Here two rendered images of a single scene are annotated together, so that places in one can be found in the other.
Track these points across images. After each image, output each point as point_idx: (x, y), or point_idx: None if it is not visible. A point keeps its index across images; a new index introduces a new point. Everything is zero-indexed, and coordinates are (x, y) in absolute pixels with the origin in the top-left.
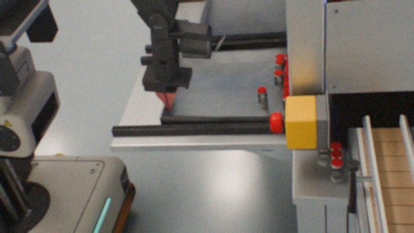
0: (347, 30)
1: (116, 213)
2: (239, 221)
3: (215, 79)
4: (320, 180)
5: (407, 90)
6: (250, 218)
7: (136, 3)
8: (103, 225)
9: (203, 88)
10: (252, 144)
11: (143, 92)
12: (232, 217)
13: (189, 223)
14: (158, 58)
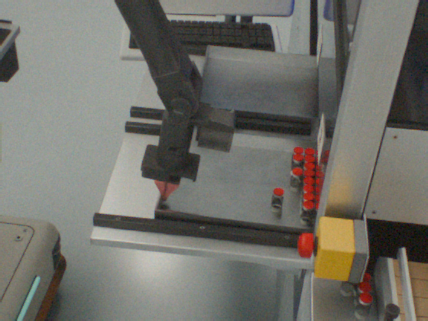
0: (403, 157)
1: (43, 295)
2: (194, 318)
3: (218, 166)
4: (342, 314)
5: None
6: (208, 316)
7: (159, 82)
8: (28, 311)
9: (203, 176)
10: (264, 257)
11: (128, 170)
12: (186, 313)
13: (131, 315)
14: (167, 144)
